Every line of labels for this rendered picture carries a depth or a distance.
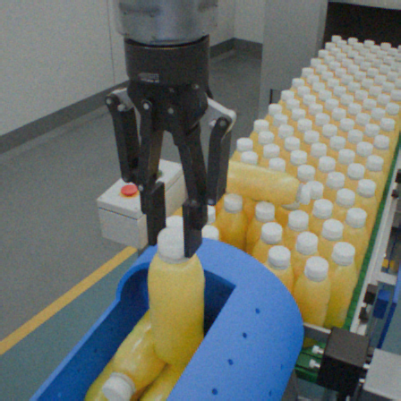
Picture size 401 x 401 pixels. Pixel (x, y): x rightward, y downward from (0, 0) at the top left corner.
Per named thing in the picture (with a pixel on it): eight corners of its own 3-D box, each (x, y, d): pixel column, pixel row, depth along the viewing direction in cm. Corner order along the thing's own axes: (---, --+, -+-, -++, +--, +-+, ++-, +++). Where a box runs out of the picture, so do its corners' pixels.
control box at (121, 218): (101, 237, 103) (96, 198, 97) (149, 191, 118) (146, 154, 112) (140, 251, 99) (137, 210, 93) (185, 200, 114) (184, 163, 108)
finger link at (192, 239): (194, 190, 51) (200, 191, 50) (196, 242, 55) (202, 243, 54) (181, 204, 48) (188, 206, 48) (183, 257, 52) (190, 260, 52)
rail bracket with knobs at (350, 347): (302, 385, 84) (311, 350, 78) (314, 355, 89) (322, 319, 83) (357, 405, 80) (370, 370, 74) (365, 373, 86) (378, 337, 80)
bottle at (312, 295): (278, 336, 93) (289, 271, 83) (298, 317, 97) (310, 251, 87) (308, 354, 89) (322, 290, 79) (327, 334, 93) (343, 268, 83)
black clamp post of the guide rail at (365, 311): (357, 319, 97) (365, 291, 92) (360, 309, 99) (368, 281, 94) (368, 321, 96) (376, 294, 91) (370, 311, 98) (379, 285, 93)
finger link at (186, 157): (182, 89, 45) (194, 89, 45) (203, 191, 51) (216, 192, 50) (161, 105, 43) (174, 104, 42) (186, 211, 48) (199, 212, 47)
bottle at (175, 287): (188, 374, 60) (186, 275, 50) (143, 354, 63) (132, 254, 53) (212, 338, 65) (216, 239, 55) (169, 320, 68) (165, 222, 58)
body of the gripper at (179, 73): (100, 38, 39) (111, 136, 45) (190, 50, 36) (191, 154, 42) (147, 19, 45) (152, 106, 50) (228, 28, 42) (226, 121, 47)
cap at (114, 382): (119, 374, 60) (111, 385, 59) (139, 395, 61) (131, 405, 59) (103, 378, 63) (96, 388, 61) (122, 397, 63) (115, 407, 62)
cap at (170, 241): (181, 264, 52) (181, 251, 51) (151, 252, 54) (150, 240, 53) (198, 243, 55) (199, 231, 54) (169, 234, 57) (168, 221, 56)
